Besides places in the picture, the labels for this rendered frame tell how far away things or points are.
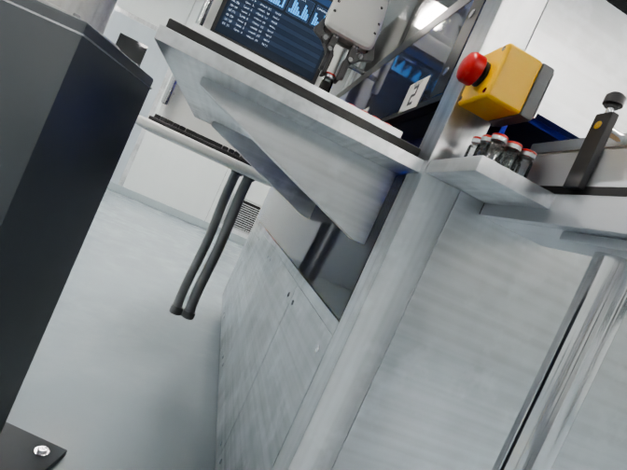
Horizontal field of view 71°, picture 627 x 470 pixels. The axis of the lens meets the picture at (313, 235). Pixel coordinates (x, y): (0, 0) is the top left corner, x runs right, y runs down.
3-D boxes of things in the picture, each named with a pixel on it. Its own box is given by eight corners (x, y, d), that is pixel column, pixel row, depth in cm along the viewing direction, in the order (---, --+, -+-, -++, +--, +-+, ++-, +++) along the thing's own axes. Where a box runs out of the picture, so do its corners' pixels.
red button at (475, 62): (471, 94, 59) (483, 67, 59) (489, 89, 55) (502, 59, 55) (448, 81, 58) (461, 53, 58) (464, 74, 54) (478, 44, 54)
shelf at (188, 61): (342, 187, 134) (345, 182, 134) (463, 195, 66) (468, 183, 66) (194, 117, 123) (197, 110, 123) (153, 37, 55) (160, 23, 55)
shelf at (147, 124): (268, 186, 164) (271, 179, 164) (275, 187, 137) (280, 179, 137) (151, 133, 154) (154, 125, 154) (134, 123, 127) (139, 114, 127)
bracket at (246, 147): (307, 218, 125) (326, 176, 124) (309, 219, 122) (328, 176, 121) (193, 167, 117) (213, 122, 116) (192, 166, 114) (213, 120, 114)
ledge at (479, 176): (503, 212, 65) (508, 200, 65) (568, 220, 53) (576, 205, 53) (424, 172, 62) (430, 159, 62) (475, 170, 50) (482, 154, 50)
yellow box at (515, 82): (496, 128, 62) (519, 81, 62) (531, 121, 55) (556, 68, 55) (453, 103, 60) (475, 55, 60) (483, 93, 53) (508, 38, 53)
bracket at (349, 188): (358, 242, 76) (390, 173, 75) (364, 244, 73) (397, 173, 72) (170, 157, 68) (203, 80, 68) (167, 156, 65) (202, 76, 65)
